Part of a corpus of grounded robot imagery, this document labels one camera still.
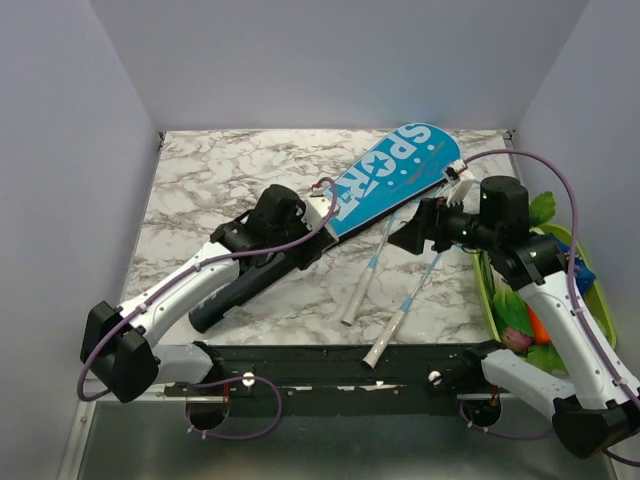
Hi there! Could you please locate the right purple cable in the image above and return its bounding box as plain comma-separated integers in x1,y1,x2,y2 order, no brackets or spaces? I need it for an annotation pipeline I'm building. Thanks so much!
462,149,640,467

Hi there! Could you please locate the green plastic tray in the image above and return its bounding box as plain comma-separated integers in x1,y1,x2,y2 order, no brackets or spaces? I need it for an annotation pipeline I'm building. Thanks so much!
472,222,617,366

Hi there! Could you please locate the badminton racket left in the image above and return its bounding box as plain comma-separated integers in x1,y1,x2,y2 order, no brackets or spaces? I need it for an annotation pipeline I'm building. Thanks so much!
340,212,397,327

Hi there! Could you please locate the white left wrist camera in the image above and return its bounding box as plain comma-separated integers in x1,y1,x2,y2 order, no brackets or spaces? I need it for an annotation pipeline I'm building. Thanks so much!
302,196,333,231

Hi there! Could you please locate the blue snack bag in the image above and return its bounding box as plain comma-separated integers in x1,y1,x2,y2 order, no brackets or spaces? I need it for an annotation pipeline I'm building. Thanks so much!
574,253,596,297

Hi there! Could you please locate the green toy leaf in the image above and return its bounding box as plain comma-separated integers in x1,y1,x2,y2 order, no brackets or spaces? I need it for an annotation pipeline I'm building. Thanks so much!
529,191,556,228

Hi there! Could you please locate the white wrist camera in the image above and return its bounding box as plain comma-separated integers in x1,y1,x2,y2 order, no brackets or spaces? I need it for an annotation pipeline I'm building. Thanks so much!
444,160,476,207
302,196,333,231

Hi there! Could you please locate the blue racket bag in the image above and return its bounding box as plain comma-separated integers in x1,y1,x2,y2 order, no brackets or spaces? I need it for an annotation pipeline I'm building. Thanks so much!
296,123,461,254

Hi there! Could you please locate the purple toy onion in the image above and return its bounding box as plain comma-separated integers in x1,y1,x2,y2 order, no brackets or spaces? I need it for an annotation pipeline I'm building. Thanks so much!
501,326,534,355

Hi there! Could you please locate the purple cable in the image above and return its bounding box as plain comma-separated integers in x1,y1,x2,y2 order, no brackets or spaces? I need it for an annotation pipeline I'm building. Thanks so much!
76,176,339,403
462,149,640,467

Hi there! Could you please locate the black shuttlecock tube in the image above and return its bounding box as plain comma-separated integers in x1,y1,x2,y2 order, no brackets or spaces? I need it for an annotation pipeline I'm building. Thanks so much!
188,253,296,333

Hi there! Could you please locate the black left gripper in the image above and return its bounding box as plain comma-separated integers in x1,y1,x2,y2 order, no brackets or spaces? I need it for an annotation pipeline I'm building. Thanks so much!
269,202,332,271

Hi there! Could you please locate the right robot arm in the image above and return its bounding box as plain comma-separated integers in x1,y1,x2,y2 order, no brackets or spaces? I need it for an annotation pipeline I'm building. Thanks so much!
389,176,639,459

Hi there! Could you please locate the orange toy carrot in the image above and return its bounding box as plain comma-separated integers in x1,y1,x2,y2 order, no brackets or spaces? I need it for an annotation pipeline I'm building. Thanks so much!
527,305,551,345

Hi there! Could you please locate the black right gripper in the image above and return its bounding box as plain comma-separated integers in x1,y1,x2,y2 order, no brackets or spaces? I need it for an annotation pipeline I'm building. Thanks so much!
387,193,499,254

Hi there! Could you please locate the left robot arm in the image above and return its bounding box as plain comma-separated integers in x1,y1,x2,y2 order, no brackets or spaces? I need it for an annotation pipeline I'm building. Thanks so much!
80,177,339,403

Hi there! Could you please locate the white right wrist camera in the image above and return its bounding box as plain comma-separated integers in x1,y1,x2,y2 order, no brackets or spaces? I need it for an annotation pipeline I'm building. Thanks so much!
444,160,476,207

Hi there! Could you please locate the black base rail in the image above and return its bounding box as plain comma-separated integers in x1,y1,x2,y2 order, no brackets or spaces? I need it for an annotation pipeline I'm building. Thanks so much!
164,342,500,422

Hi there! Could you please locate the badminton racket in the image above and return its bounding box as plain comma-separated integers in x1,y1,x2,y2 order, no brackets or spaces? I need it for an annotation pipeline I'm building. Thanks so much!
362,253,441,369
340,212,397,327

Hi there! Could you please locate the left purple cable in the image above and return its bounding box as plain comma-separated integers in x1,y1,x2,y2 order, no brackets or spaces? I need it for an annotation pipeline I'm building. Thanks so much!
76,176,339,403

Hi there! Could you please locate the badminton racket right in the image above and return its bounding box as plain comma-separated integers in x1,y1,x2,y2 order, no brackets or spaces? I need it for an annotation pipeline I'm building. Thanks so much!
362,253,441,369

